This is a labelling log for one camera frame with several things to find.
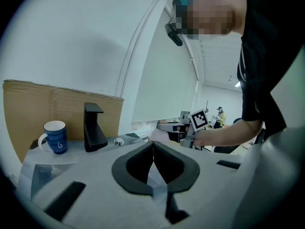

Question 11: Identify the grey marble sink countertop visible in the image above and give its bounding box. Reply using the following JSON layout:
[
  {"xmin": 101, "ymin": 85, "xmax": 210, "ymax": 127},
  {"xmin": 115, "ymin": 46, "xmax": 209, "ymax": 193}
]
[{"xmin": 18, "ymin": 134, "xmax": 153, "ymax": 200}]

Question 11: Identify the person's black shirt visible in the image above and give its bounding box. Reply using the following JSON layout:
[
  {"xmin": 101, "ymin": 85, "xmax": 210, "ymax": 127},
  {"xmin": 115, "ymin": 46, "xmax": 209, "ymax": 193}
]
[{"xmin": 236, "ymin": 0, "xmax": 305, "ymax": 138}]

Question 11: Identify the black head camera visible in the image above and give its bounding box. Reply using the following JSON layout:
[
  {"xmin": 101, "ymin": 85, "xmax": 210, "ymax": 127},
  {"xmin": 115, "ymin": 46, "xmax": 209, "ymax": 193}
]
[{"xmin": 164, "ymin": 22, "xmax": 184, "ymax": 47}]

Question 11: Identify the person's right forearm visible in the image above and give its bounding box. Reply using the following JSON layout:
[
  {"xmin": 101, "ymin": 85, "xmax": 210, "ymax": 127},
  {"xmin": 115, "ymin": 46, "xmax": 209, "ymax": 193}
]
[{"xmin": 193, "ymin": 119, "xmax": 266, "ymax": 148}]

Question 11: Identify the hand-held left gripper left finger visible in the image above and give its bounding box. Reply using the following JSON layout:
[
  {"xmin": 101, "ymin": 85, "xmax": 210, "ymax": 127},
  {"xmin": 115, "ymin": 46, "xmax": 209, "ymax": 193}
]
[{"xmin": 111, "ymin": 141, "xmax": 154, "ymax": 196}]

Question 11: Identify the black faucet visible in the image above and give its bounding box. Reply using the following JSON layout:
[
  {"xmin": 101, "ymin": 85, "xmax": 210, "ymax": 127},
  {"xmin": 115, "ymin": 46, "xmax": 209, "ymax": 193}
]
[{"xmin": 83, "ymin": 102, "xmax": 109, "ymax": 153}]

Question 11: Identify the person's head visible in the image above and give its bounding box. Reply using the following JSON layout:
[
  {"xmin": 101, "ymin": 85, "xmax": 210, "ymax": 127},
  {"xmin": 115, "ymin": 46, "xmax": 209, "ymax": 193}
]
[{"xmin": 173, "ymin": 0, "xmax": 246, "ymax": 41}]

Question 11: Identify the brown cardboard sheet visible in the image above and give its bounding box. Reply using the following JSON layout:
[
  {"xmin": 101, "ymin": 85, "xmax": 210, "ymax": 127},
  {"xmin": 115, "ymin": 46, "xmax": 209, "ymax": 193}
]
[{"xmin": 2, "ymin": 79, "xmax": 124, "ymax": 164}]

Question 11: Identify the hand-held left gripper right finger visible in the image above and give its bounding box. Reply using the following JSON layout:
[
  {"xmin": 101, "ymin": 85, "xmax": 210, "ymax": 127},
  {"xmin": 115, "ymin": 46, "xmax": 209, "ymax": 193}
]
[{"xmin": 153, "ymin": 141, "xmax": 201, "ymax": 194}]

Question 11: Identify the blue ceramic mug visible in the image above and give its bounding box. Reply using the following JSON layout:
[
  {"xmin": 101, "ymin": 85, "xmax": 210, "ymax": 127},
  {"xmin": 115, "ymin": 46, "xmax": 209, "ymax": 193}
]
[{"xmin": 38, "ymin": 120, "xmax": 68, "ymax": 155}]

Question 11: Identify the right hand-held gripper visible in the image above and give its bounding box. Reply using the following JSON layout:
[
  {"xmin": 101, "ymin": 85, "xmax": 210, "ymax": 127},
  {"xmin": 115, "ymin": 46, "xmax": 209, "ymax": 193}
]
[{"xmin": 156, "ymin": 108, "xmax": 209, "ymax": 150}]

